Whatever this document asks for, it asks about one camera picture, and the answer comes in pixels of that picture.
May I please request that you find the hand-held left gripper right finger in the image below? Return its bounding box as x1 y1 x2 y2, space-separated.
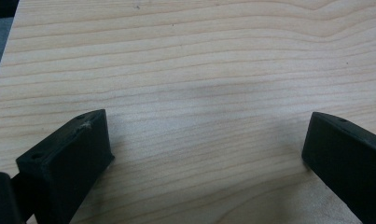
301 111 376 224

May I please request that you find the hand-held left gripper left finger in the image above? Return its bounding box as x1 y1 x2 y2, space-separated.
15 108 116 224

